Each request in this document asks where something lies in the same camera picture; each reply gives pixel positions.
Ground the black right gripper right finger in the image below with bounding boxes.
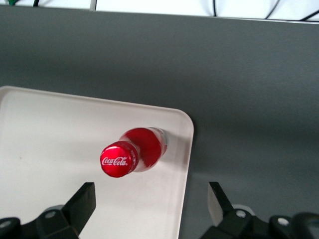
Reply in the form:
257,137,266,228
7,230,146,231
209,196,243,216
201,181,300,239

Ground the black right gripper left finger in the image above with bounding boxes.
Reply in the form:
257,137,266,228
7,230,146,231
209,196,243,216
0,182,97,239

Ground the red coca-cola bottle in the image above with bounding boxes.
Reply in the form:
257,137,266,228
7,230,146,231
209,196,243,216
100,126,169,179

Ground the white rectangular tray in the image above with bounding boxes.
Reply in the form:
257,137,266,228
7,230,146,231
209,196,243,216
0,86,194,239

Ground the thick black cable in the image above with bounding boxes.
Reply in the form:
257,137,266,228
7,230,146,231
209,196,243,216
292,212,319,239

